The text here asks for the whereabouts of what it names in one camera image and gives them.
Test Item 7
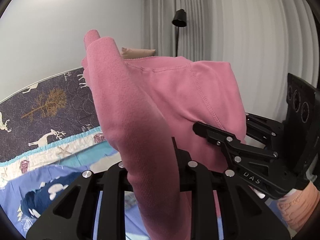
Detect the white teal quilt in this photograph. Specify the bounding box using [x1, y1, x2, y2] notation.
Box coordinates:
[1, 126, 117, 189]

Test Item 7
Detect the navy star plush blanket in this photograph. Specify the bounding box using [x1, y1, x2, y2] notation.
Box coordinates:
[20, 172, 81, 218]

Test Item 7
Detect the pink long sleeve shirt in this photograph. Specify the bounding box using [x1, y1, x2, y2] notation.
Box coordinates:
[82, 30, 246, 239]

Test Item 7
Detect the grey curtain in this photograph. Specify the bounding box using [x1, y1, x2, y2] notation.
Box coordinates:
[142, 0, 319, 121]

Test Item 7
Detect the tan cushion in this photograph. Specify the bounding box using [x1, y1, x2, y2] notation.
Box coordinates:
[121, 47, 156, 59]

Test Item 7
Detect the black floor lamp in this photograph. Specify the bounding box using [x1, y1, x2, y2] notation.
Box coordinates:
[172, 9, 187, 57]

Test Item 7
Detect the right orange sleeve forearm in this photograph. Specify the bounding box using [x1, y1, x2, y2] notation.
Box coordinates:
[277, 181, 319, 233]

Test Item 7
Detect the dark deer pattern mattress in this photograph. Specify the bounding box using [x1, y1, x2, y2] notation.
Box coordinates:
[1, 68, 99, 163]

